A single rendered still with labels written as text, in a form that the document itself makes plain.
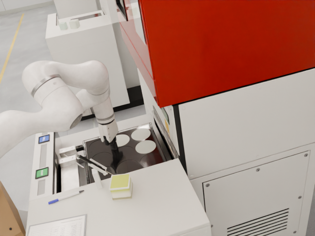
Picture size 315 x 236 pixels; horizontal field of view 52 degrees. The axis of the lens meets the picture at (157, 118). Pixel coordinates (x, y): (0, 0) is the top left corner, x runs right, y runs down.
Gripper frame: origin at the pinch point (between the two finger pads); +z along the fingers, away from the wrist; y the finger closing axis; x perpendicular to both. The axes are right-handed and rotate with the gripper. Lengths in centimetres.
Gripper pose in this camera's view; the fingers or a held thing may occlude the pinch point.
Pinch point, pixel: (113, 145)
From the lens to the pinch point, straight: 157.9
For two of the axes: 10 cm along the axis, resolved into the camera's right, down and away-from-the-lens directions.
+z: 1.4, 8.2, 5.6
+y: -3.2, 5.7, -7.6
